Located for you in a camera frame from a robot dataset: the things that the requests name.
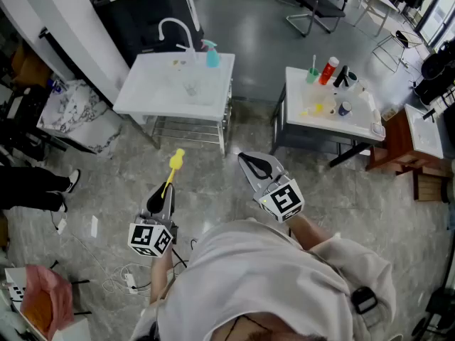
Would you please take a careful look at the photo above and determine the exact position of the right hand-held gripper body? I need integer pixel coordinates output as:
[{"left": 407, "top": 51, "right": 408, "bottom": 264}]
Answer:
[{"left": 252, "top": 170, "right": 306, "bottom": 224}]

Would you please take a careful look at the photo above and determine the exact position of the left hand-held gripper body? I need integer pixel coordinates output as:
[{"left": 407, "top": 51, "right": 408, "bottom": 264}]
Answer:
[{"left": 127, "top": 210, "right": 178, "bottom": 259}]

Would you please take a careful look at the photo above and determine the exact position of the person's left forearm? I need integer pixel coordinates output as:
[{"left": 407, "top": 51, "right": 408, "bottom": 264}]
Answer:
[{"left": 149, "top": 247, "right": 175, "bottom": 305}]

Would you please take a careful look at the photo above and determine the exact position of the person's right forearm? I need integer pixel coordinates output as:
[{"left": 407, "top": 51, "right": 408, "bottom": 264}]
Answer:
[{"left": 288, "top": 214, "right": 342, "bottom": 251}]

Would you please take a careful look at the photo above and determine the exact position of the white power strip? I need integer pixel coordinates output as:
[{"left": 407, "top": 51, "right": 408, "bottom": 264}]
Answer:
[{"left": 123, "top": 272, "right": 139, "bottom": 295}]

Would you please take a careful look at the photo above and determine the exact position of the metal sink stand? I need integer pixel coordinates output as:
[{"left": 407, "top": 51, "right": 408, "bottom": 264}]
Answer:
[{"left": 129, "top": 114, "right": 234, "bottom": 156}]

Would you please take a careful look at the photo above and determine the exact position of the person's white shirt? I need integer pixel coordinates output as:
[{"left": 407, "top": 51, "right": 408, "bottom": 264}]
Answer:
[{"left": 131, "top": 218, "right": 397, "bottom": 341}]

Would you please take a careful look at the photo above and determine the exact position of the red bottle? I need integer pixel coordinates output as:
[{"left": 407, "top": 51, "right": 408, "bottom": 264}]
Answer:
[{"left": 318, "top": 56, "right": 341, "bottom": 86}]

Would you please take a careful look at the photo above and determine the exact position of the marble patterned box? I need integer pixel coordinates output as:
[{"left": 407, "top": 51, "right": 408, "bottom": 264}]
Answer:
[{"left": 37, "top": 80, "right": 124, "bottom": 155}]

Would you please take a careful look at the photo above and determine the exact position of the pink plastic bag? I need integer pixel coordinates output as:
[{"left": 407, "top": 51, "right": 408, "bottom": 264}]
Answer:
[{"left": 20, "top": 264, "right": 75, "bottom": 340}]

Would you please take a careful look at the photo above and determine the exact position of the large white sink basin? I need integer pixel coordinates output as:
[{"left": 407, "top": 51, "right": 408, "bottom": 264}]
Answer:
[{"left": 112, "top": 52, "right": 236, "bottom": 122}]

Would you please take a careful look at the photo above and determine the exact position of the brown wooden cabinet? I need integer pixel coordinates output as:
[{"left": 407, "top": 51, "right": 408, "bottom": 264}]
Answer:
[{"left": 365, "top": 108, "right": 454, "bottom": 202}]

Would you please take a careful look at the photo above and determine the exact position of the teal spray bottle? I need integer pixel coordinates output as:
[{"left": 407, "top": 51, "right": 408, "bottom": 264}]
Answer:
[{"left": 200, "top": 39, "right": 220, "bottom": 68}]

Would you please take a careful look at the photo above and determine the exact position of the black clip-on device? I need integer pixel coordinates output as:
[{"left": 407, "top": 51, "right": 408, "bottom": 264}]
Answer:
[{"left": 350, "top": 286, "right": 378, "bottom": 315}]

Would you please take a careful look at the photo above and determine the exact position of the white faucet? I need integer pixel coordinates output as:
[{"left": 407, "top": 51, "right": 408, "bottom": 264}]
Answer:
[{"left": 158, "top": 17, "right": 198, "bottom": 63}]

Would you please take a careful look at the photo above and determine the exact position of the small white sink basin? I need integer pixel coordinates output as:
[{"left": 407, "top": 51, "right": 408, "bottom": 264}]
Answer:
[{"left": 404, "top": 104, "right": 445, "bottom": 160}]

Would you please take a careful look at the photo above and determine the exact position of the black office chair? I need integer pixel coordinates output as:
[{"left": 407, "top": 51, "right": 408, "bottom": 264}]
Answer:
[{"left": 276, "top": 0, "right": 348, "bottom": 37}]

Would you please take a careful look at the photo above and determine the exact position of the black cabinet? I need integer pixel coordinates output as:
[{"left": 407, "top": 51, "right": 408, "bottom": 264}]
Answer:
[{"left": 83, "top": 0, "right": 205, "bottom": 67}]

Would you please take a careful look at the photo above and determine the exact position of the white curved counter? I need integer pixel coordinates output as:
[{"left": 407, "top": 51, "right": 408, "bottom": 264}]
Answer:
[{"left": 0, "top": 0, "right": 131, "bottom": 106}]

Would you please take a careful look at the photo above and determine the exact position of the black table frame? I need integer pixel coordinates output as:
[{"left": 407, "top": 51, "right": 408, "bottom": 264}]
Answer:
[{"left": 269, "top": 83, "right": 373, "bottom": 168}]

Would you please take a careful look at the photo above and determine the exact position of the wire frame stool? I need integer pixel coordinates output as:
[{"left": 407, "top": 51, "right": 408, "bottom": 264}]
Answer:
[{"left": 372, "top": 30, "right": 424, "bottom": 73}]

